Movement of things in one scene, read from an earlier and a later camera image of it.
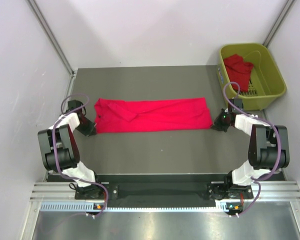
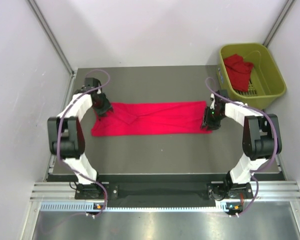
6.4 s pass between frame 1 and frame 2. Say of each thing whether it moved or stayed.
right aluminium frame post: stayed
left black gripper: moved
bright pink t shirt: moved
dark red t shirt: stayed
